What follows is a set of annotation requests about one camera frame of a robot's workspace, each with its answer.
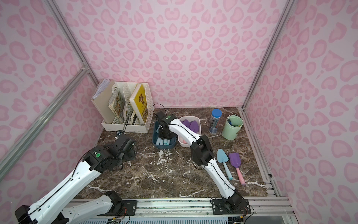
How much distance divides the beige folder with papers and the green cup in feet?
2.61

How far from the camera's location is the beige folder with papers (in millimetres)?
878

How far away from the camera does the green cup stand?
3.05 feet
